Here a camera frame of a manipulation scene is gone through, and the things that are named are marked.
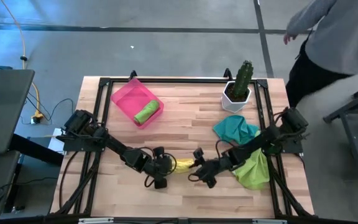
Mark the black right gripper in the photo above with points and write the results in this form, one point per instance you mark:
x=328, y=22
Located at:
x=210, y=171

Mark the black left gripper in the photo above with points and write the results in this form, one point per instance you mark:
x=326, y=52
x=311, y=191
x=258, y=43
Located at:
x=160, y=171

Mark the yellow microfiber towel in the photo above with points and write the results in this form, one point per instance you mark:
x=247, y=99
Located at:
x=183, y=165

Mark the teal microfiber towel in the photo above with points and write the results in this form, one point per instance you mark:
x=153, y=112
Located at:
x=235, y=129

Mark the green microfiber towel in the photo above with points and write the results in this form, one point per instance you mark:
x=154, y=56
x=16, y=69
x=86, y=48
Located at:
x=253, y=174
x=146, y=112

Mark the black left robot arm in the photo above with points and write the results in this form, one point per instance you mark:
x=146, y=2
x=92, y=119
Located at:
x=117, y=146

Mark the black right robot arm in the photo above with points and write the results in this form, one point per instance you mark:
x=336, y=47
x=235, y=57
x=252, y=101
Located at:
x=259, y=143

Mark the pink plastic basket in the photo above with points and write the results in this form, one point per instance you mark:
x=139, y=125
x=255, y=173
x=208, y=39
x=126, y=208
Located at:
x=135, y=102

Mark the white plant pot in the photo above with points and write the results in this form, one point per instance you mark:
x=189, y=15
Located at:
x=228, y=104

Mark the dark green cactus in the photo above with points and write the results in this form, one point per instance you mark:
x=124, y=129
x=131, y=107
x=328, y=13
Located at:
x=242, y=77

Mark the white paper sheet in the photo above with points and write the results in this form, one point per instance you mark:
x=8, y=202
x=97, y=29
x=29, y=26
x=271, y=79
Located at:
x=56, y=143

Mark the yellow power plug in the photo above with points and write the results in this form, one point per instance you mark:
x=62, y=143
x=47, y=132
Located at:
x=37, y=118

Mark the person's hand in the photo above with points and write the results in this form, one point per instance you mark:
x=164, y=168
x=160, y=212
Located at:
x=288, y=38

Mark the grey metal stand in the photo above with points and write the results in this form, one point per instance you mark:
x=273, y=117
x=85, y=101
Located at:
x=353, y=146

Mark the person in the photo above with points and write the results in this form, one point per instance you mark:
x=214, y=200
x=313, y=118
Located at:
x=337, y=37

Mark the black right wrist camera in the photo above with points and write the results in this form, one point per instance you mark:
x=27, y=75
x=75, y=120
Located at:
x=198, y=154

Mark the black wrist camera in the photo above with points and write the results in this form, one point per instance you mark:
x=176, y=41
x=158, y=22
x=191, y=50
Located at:
x=158, y=151
x=198, y=154

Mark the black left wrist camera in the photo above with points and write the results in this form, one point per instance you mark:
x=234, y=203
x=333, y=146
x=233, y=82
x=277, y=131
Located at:
x=158, y=151

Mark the black metal table frame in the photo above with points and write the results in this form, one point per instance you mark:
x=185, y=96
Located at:
x=182, y=80

